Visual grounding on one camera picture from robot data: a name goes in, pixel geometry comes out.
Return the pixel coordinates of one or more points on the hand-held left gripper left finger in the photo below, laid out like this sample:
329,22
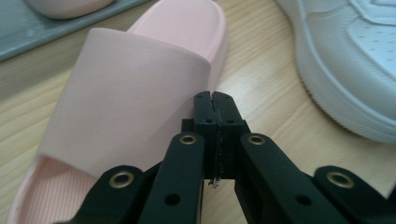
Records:
205,112

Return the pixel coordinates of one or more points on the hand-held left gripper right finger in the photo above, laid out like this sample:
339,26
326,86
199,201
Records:
229,112

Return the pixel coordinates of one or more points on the pink slipper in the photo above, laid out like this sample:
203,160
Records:
130,93
65,7

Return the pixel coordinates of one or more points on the white sneaker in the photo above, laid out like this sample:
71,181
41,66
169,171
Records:
351,62

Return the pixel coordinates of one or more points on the grey metal shoe rack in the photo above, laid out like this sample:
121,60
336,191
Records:
37,31

